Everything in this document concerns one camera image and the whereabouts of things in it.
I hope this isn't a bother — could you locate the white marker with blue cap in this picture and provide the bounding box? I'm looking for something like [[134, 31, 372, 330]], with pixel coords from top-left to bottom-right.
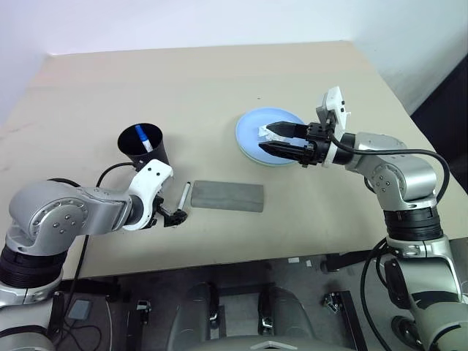
[[134, 124, 154, 152]]

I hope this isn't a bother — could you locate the grey fabric glasses pouch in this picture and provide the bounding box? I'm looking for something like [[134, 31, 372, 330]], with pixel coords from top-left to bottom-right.
[[190, 179, 265, 214]]

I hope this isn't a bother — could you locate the black table frame bar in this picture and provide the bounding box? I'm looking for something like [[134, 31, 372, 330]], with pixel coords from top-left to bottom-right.
[[60, 276, 131, 303]]

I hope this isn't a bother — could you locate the black floor stand bar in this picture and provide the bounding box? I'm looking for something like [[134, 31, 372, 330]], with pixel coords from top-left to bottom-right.
[[338, 290, 369, 351]]

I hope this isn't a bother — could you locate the small white scrap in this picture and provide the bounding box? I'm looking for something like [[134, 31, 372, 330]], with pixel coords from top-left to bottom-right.
[[257, 124, 281, 143]]

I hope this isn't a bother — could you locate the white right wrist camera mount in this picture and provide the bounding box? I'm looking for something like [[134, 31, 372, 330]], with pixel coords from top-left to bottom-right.
[[316, 86, 352, 167]]

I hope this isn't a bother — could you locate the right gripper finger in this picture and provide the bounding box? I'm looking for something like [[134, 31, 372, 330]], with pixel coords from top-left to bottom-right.
[[257, 141, 309, 164], [265, 121, 310, 139]]

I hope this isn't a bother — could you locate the black table bar with caster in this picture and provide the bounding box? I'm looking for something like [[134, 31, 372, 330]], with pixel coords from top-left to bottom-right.
[[320, 250, 376, 273]]

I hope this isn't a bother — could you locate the grey robot torso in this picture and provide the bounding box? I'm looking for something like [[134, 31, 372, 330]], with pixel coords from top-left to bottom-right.
[[230, 338, 312, 351]]

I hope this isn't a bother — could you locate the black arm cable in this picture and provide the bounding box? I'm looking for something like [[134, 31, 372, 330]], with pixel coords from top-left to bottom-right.
[[61, 163, 135, 332], [328, 135, 450, 319]]

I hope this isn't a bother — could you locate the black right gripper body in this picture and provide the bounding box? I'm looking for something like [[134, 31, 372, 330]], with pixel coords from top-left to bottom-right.
[[299, 122, 332, 169]]

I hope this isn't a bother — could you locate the white marker with black cap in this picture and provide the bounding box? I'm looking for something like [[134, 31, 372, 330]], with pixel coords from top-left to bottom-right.
[[178, 181, 192, 215]]

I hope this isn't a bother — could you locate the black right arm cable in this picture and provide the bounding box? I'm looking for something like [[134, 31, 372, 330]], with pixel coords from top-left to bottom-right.
[[328, 135, 450, 319]]

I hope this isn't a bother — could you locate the blue plastic plate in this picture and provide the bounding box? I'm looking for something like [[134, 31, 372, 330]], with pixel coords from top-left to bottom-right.
[[235, 106, 306, 165]]

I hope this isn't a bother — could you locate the metal clamp bracket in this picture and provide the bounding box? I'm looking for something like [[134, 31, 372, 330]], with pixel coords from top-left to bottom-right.
[[321, 292, 341, 314], [135, 298, 153, 322]]

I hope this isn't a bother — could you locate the grey foot pedal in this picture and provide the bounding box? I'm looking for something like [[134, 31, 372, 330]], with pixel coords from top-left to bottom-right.
[[67, 299, 92, 322]]

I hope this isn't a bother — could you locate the black plastic cup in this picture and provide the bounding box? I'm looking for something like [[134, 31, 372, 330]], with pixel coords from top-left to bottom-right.
[[117, 123, 171, 173]]

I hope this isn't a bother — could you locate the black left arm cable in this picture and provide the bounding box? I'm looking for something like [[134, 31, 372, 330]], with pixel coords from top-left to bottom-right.
[[61, 163, 135, 332]]

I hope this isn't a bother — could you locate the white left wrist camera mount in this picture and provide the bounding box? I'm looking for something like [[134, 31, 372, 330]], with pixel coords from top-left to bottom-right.
[[122, 159, 173, 231]]

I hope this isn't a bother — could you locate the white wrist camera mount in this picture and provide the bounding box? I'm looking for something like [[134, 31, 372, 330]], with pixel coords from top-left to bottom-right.
[[122, 159, 173, 231], [316, 86, 352, 167]]

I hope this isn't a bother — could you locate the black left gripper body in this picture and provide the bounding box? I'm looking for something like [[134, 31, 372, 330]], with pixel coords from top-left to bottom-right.
[[148, 195, 176, 227]]

